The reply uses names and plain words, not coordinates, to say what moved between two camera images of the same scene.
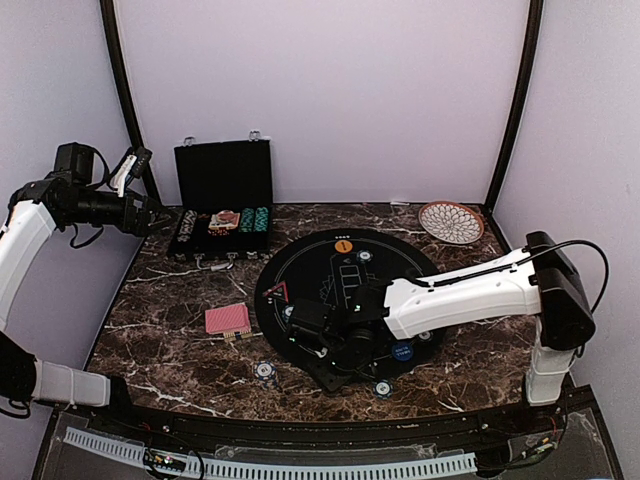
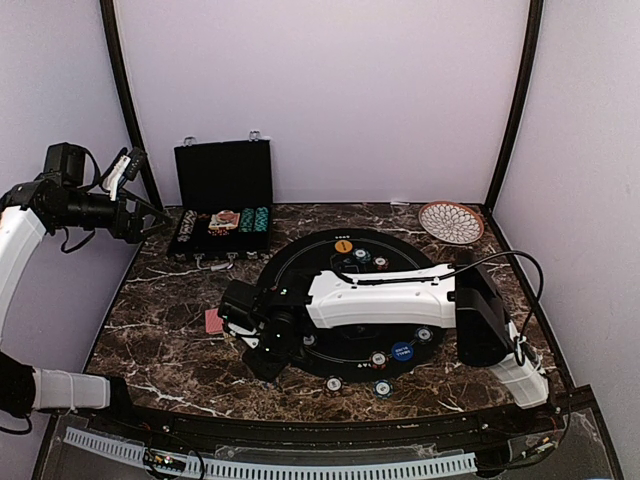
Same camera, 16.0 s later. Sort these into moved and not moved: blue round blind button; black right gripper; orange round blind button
Moved: black right gripper
Not moved: orange round blind button; blue round blind button
